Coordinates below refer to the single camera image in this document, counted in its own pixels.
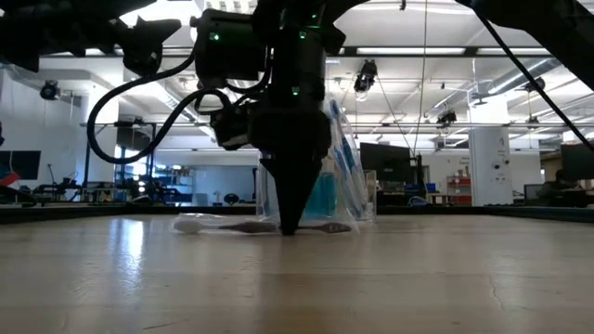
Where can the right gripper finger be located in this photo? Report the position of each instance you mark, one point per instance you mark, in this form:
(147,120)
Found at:
(292,195)

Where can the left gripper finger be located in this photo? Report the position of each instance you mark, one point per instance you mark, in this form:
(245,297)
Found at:
(162,29)

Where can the purple white toothbrush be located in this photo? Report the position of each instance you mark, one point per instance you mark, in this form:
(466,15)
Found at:
(250,227)

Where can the clear acrylic organizer box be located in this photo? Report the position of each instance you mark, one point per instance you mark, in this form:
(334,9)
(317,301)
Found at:
(371,195)

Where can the black ceiling spotlight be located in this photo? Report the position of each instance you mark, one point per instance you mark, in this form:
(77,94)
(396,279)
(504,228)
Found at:
(537,86)
(366,74)
(446,118)
(48,89)

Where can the black monitor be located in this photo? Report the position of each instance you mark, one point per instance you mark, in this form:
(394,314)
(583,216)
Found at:
(577,162)
(385,162)
(21,164)

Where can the black metal rack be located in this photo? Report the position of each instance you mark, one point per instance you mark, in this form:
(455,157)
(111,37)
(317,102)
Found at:
(87,158)

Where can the red storage shelf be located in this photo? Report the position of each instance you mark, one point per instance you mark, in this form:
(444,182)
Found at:
(459,185)

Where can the red angled object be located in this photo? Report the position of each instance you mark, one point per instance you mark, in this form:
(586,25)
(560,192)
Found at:
(9,178)

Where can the white round pillar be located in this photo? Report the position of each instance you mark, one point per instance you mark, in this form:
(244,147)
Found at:
(487,167)

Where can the person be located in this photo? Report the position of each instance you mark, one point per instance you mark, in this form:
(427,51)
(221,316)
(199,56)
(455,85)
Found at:
(557,190)

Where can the white ceiling air duct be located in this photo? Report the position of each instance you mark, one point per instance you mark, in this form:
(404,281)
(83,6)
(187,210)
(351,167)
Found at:
(162,99)

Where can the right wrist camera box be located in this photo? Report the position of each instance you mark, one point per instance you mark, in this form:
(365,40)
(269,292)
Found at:
(232,127)

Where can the black overhead gantry frame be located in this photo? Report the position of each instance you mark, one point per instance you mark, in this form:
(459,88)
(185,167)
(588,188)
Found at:
(352,51)

